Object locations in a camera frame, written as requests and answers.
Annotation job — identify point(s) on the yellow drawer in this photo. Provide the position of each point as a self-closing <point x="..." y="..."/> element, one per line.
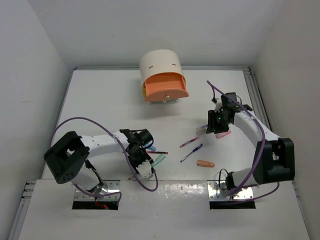
<point x="144" y="91"/>

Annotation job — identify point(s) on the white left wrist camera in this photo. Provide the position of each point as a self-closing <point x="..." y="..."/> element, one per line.
<point x="145" y="170"/>

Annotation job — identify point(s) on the blue correction tape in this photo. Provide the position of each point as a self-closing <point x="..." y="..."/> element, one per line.
<point x="152" y="148"/>

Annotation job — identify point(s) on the metal mounting plate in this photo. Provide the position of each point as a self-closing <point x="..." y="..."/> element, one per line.
<point x="109" y="191"/>
<point x="216" y="194"/>

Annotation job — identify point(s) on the green correction tape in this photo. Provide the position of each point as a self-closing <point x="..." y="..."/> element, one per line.
<point x="158" y="160"/>

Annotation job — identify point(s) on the pink red gel pen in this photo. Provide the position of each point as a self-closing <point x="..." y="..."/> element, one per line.
<point x="188" y="142"/>

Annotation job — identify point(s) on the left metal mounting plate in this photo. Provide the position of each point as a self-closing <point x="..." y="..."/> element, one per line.
<point x="109" y="191"/>

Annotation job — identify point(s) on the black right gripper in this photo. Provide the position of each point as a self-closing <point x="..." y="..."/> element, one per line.
<point x="212" y="126"/>

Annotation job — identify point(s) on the red pen dark cap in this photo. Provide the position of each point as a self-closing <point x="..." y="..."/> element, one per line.
<point x="157" y="152"/>

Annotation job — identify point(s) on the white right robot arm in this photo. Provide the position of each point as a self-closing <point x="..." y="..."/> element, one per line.
<point x="274" y="157"/>

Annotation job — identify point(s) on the blue gel pen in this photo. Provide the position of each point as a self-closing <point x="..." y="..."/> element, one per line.
<point x="193" y="151"/>

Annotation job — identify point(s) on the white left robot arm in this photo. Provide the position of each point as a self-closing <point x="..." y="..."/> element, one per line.
<point x="68" y="159"/>

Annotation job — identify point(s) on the white front shelf board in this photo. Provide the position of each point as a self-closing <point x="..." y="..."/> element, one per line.
<point x="178" y="210"/>

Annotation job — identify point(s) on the orange correction tape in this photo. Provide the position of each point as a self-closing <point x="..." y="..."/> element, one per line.
<point x="206" y="164"/>

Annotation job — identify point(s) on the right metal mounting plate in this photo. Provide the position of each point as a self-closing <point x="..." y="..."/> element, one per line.
<point x="216" y="194"/>

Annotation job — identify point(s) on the cream drawer cabinet shell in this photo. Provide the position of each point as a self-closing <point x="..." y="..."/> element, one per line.
<point x="159" y="61"/>

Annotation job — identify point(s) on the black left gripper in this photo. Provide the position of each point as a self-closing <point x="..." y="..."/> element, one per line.
<point x="135" y="164"/>

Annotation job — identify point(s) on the pink correction tape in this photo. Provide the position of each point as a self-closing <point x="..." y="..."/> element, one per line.
<point x="222" y="134"/>

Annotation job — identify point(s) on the orange top drawer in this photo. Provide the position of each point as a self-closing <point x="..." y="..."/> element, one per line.
<point x="163" y="87"/>

